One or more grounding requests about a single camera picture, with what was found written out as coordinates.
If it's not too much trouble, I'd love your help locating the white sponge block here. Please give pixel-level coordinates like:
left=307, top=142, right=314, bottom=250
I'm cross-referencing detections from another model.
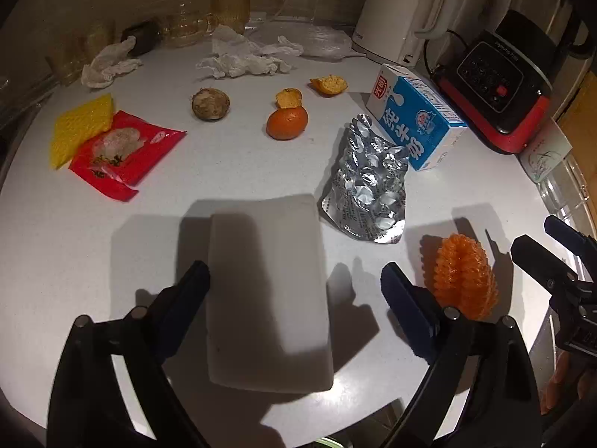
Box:
left=206, top=194, right=334, bottom=394

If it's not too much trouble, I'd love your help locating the silver foil blister pack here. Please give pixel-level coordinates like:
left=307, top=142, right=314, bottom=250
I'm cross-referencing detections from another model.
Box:
left=321, top=114, right=409, bottom=245

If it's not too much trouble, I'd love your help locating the red snack wrapper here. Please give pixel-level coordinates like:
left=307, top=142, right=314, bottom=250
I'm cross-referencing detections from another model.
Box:
left=69, top=110, right=187, bottom=202

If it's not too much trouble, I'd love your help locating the blue white milk carton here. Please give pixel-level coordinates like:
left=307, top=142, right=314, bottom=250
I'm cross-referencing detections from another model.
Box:
left=366, top=64, right=469, bottom=171

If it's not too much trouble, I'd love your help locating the yellow foam net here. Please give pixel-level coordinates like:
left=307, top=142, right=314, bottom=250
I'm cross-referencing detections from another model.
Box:
left=50, top=93, right=114, bottom=170

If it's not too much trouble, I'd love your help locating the orange tangerine with peel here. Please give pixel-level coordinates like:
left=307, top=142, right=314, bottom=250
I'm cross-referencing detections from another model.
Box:
left=266, top=88, right=309, bottom=141

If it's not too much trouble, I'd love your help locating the orange peel piece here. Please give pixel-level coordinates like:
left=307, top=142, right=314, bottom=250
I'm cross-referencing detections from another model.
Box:
left=310, top=75, right=348, bottom=97

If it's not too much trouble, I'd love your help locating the small white tissue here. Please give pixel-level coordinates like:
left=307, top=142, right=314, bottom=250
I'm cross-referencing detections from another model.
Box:
left=81, top=35, right=143, bottom=89

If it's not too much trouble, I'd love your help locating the clear plastic bag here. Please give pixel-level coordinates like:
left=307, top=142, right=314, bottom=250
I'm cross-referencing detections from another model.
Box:
left=249, top=21, right=352, bottom=61

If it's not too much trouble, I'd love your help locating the person's right hand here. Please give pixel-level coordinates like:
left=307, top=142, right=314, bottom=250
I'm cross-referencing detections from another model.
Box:
left=540, top=351, right=596, bottom=415

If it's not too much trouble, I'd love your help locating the clear glass mug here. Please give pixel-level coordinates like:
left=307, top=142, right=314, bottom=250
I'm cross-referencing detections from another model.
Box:
left=537, top=154, right=596, bottom=230

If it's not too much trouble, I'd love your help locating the white ceramic cup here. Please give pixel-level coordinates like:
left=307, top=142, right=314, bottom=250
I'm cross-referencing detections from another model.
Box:
left=519, top=118, right=573, bottom=184

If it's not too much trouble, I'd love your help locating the wooden cutting board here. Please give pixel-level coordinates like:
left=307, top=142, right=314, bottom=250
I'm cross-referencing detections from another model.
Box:
left=560, top=71, right=597, bottom=180

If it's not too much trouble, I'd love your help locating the brown rotten fruit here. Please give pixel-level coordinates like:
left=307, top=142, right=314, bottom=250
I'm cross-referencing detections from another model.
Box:
left=191, top=88, right=231, bottom=121

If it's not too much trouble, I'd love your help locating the red black blender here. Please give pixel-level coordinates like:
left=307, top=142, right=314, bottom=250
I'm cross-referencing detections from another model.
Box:
left=431, top=0, right=589, bottom=155

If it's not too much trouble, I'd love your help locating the black small cup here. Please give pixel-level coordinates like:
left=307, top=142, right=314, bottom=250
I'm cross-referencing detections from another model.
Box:
left=121, top=20, right=160, bottom=58

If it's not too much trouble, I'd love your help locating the clear glass jar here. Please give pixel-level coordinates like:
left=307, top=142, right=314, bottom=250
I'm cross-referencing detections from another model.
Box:
left=162, top=3, right=218, bottom=47

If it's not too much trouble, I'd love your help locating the amber glass cup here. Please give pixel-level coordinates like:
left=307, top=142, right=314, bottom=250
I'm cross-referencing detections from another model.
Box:
left=210, top=0, right=250, bottom=34

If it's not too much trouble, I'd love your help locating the white electric kettle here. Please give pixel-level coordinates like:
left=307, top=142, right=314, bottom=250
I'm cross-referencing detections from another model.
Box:
left=352, top=0, right=458, bottom=67

